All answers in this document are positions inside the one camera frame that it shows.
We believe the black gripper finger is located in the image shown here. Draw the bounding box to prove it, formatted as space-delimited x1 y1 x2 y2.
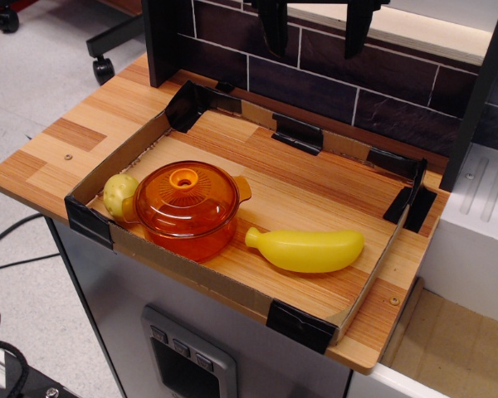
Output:
344 0 382 59
256 0 288 56

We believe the orange transparent pot lid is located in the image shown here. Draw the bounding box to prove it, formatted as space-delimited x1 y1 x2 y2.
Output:
131 161 240 236

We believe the orange transparent pot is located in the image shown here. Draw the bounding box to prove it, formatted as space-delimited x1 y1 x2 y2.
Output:
123 175 251 262

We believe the cardboard fence with black tape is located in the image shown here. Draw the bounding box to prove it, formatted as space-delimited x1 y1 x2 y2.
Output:
65 81 437 368

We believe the black office chair base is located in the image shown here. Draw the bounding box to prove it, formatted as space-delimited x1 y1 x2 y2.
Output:
86 14 144 85

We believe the pale yellow toy potato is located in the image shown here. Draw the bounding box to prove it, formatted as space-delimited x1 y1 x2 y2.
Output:
103 173 139 221

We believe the yellow plastic banana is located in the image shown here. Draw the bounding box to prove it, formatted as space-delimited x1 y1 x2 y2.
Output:
245 227 364 274

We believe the black caster wheel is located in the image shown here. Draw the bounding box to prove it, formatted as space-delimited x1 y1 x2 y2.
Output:
0 7 20 34

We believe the white toy sink unit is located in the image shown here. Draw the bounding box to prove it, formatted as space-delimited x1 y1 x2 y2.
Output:
348 145 498 397

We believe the grey toy oven cabinet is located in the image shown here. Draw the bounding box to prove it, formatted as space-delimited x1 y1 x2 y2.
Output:
48 221 352 397

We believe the oven control panel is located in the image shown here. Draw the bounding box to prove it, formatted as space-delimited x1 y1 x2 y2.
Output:
141 306 238 398

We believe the black left shelf post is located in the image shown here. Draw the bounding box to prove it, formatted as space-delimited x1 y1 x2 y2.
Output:
142 0 194 87

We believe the black shelf post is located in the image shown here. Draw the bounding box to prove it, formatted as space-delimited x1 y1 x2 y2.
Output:
439 20 498 192
142 0 194 87

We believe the black right shelf post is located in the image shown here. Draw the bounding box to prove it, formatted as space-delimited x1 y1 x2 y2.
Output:
439 20 498 192

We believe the black floor cable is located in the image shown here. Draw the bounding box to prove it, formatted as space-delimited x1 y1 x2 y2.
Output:
0 211 62 274

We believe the black equipment with cables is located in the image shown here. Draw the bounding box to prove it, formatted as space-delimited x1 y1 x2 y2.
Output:
0 173 84 398

